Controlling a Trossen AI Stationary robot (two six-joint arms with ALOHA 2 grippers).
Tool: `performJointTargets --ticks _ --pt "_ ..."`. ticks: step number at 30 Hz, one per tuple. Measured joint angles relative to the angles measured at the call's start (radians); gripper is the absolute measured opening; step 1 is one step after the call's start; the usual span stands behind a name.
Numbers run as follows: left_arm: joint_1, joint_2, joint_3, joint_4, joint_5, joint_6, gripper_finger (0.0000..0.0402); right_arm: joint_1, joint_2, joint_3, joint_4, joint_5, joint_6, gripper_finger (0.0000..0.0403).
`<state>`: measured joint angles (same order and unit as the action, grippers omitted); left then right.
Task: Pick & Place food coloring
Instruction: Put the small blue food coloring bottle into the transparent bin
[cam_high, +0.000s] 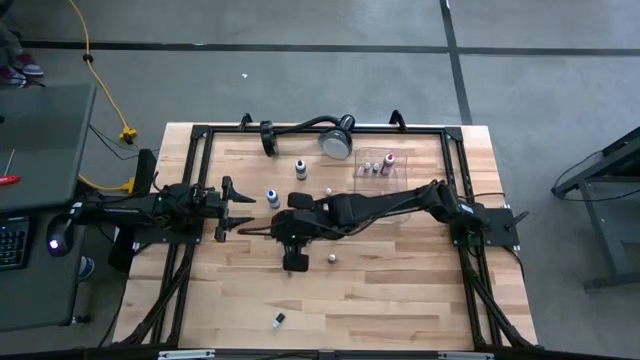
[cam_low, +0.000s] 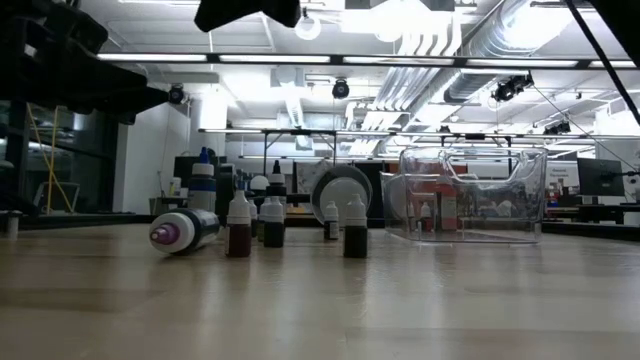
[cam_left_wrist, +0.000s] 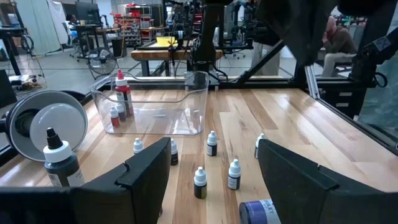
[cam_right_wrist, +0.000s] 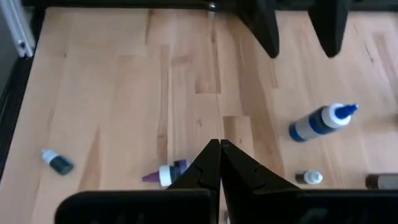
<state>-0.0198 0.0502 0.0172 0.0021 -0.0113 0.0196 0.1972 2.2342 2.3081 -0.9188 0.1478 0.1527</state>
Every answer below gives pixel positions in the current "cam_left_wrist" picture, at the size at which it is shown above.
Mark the small white-capped dropper bottle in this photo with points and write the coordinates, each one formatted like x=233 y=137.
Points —
x=122 y=114
x=175 y=157
x=234 y=182
x=260 y=137
x=138 y=146
x=212 y=147
x=200 y=189

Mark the white curtain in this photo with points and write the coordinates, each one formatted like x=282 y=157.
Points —
x=40 y=28

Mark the person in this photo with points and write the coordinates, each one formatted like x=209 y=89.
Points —
x=264 y=59
x=339 y=46
x=73 y=21

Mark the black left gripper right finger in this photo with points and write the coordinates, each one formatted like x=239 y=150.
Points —
x=311 y=199

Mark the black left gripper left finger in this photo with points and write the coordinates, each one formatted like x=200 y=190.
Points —
x=93 y=202

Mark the round grey gooseneck lamp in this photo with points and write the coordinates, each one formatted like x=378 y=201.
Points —
x=56 y=124

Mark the wooden workbench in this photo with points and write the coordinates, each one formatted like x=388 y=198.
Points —
x=155 y=55

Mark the black computer tower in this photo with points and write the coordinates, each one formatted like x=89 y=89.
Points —
x=6 y=90

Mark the yellow box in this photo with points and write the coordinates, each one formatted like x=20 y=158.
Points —
x=164 y=42

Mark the small red dropper bottle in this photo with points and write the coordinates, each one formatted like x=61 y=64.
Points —
x=115 y=121

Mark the large black-tipped colouring bottle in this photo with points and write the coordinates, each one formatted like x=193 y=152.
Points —
x=62 y=168

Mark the clear plastic bin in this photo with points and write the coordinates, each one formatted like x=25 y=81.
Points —
x=174 y=121

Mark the black desk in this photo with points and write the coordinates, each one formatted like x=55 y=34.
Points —
x=12 y=31

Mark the shelf with red bins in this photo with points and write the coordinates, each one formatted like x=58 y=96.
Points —
x=130 y=28

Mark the black computer monitor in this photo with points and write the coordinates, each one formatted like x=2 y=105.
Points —
x=87 y=11

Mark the black floor fan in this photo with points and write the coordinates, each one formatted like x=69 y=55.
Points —
x=101 y=60

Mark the large violet colouring bottle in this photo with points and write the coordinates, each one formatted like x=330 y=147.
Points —
x=258 y=213

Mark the large red colouring bottle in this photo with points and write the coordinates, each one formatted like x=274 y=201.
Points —
x=123 y=93

